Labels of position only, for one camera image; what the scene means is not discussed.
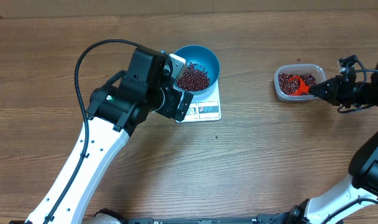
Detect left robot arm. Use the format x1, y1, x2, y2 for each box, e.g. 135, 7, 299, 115
25, 46, 193, 223

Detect white digital kitchen scale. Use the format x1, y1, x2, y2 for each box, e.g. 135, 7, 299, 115
176, 81, 222, 123

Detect red measuring scoop blue handle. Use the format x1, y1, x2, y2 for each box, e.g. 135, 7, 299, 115
289, 76, 310, 96

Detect red beans in bowl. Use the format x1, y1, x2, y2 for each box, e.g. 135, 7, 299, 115
176, 62, 211, 91

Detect red adzuki beans in container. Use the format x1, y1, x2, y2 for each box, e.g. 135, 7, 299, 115
278, 73, 316, 96

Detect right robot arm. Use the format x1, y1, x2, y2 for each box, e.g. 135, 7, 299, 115
270, 55, 378, 224

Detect clear plastic container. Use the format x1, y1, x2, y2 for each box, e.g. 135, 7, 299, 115
274, 63, 326, 101

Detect blue bowl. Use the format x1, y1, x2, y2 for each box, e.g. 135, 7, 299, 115
175, 45, 221, 95

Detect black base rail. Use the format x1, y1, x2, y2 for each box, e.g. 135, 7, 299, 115
92, 208, 344, 224

